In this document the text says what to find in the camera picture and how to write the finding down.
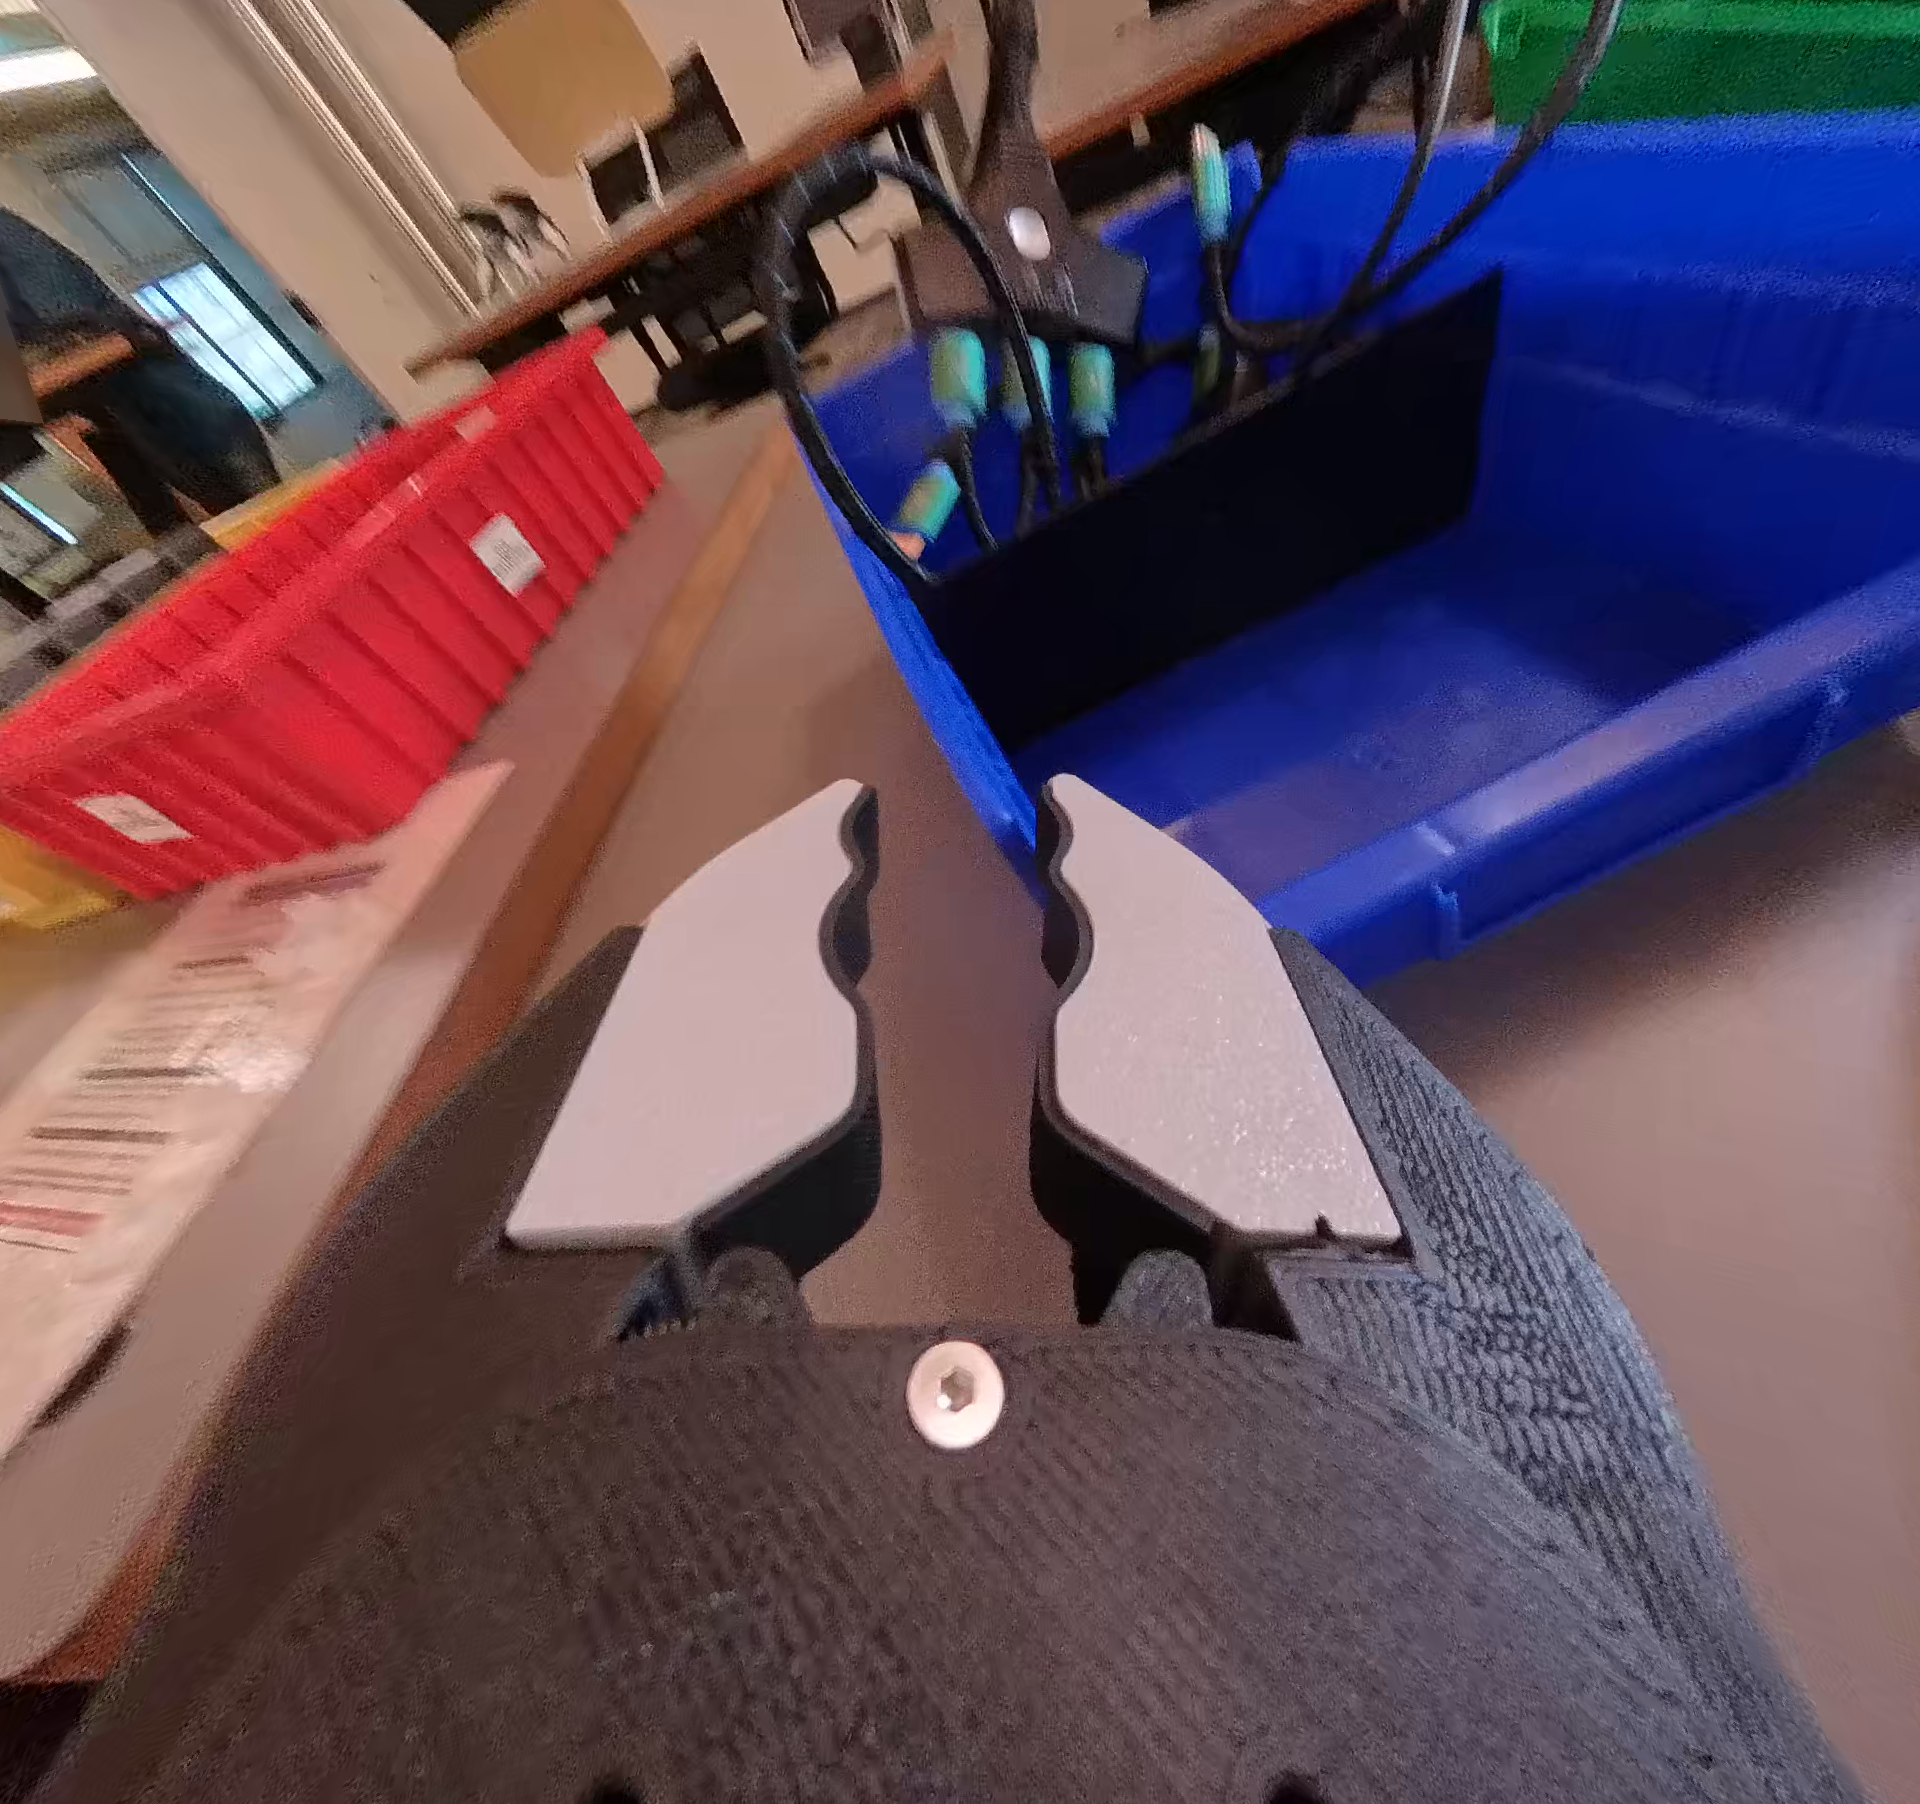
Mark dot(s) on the printed paper sheet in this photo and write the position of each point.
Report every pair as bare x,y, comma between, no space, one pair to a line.
180,1024

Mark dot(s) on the red ribbed plastic bin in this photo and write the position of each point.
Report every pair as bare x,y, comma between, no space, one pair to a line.
344,635

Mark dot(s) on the black bin divider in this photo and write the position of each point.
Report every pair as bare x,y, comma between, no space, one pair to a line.
1228,544

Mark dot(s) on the yellow plastic bin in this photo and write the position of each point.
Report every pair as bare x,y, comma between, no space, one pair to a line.
45,889

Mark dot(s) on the long wooden desk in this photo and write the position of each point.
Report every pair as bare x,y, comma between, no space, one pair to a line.
705,208
1289,5

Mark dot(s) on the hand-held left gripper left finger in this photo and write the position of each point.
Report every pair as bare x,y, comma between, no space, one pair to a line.
705,1040

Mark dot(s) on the blue plastic bin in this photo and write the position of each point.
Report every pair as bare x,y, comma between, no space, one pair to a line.
1649,484

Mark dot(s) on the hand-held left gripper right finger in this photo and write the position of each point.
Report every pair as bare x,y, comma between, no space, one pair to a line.
1200,1053

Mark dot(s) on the green plastic bin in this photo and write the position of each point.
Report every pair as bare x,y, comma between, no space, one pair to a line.
1710,5

